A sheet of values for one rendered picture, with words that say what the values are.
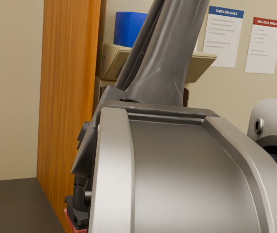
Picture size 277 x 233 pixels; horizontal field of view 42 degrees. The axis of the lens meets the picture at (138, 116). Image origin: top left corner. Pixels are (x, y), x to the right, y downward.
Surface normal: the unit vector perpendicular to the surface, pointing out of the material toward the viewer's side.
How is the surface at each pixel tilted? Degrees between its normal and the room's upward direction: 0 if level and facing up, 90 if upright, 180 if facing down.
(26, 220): 0
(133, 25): 90
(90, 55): 90
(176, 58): 60
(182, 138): 0
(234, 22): 90
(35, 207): 0
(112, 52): 90
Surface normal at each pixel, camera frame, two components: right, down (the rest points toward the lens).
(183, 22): 0.28, -0.26
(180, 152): 0.11, -0.97
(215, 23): 0.45, 0.25
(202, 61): 0.25, 0.86
